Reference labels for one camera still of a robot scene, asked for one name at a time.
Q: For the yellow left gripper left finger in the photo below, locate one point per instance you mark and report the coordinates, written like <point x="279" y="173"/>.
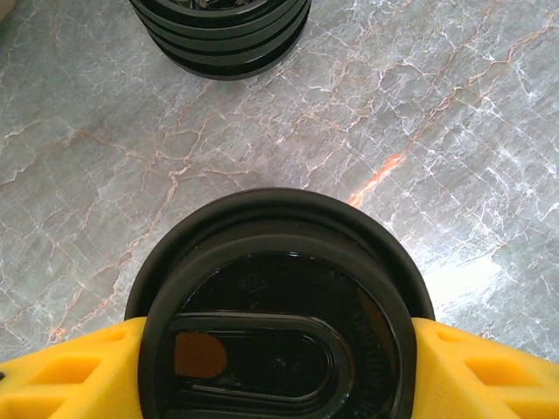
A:
<point x="65" y="384"/>

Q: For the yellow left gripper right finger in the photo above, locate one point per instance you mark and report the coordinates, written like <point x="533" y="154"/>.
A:
<point x="489" y="384"/>

